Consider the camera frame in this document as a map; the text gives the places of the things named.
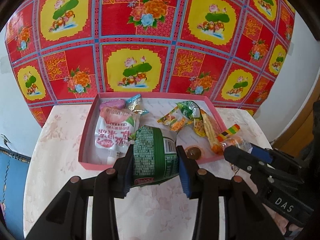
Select yellow corn stick packet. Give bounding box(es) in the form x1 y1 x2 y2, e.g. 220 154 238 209
201 109 223 155

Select orange fruit candy packet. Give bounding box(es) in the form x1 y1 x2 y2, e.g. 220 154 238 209
157 106 192 132

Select rainbow striped candy packet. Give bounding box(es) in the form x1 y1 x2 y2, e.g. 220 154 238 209
216 124 252 153

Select green pea snack packet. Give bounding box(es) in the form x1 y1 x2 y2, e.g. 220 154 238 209
176 101 202 120

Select white pink drink pouch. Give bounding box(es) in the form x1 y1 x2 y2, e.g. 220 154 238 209
94 107 140 154

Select purple pink snack packet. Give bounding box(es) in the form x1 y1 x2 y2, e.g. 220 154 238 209
99 99 126 111

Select blue cabinet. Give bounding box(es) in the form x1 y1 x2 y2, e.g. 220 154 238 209
1 134 31 239

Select red floral patterned sheet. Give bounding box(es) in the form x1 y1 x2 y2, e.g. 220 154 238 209
4 0 295 125

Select dark green pea bag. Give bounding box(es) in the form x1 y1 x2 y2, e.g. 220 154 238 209
133 125 178 186

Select brown round jelly cup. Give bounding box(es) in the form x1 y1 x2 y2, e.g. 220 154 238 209
185 145 203 160

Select pink shallow cardboard box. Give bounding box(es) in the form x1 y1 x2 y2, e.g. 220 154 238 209
78 92 226 178

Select blue clear candy packet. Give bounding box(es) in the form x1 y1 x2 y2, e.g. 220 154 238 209
126 94 149 115

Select yellow round jelly cup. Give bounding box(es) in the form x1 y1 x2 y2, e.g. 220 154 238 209
194 119 206 137

